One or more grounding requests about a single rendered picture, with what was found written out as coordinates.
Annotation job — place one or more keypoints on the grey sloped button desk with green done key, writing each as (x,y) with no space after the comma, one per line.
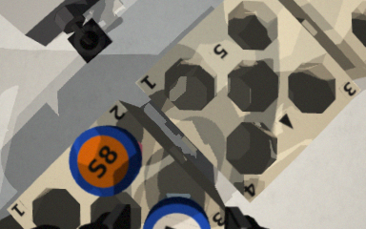
(43,20)

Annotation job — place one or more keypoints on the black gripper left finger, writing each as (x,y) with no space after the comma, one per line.
(118,218)

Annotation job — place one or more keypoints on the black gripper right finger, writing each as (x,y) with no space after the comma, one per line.
(234,219)

